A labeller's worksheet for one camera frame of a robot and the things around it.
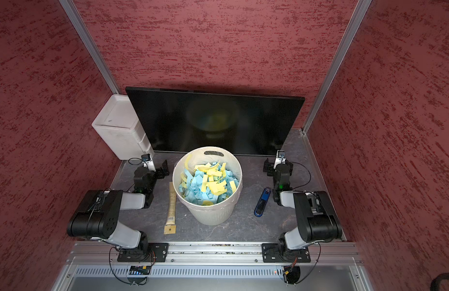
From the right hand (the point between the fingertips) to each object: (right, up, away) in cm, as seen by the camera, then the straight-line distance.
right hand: (276, 162), depth 94 cm
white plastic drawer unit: (-82, +20, -3) cm, 85 cm away
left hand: (-63, -1, -1) cm, 63 cm away
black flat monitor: (-57, +22, +3) cm, 61 cm away
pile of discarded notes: (-34, -6, -24) cm, 42 cm away
